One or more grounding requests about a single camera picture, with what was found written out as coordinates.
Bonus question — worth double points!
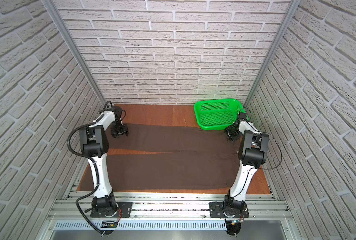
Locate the brown trousers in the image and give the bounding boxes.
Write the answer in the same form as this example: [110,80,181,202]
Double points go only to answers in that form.
[81,122,247,190]

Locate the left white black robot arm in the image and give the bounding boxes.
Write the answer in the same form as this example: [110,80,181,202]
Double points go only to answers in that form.
[79,106,128,218]

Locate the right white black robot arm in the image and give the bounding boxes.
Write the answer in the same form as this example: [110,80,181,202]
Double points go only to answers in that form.
[223,112,269,218]

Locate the green plastic basket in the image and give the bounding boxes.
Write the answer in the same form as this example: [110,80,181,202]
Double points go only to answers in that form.
[194,99,246,130]

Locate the small black electronics box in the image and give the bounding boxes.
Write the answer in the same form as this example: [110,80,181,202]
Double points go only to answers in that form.
[101,221,118,229]

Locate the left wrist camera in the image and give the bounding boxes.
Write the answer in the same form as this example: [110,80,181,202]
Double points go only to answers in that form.
[111,106,126,120]

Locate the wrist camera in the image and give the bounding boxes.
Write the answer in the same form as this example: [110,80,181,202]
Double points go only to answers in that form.
[237,112,248,121]
[111,106,126,120]

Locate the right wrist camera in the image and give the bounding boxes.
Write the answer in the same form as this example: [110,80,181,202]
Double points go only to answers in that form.
[237,112,248,121]

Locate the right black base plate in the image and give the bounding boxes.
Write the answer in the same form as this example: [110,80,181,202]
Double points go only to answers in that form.
[209,201,250,219]

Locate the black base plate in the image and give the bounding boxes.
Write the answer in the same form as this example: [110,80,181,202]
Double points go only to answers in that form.
[209,201,250,219]
[90,202,133,219]

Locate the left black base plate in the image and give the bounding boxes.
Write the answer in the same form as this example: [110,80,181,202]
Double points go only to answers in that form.
[90,202,133,219]

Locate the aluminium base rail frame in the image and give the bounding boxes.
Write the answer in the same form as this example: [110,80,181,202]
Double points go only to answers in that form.
[38,192,301,240]

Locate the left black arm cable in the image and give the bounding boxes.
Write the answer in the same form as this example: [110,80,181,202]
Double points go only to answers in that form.
[66,100,114,236]

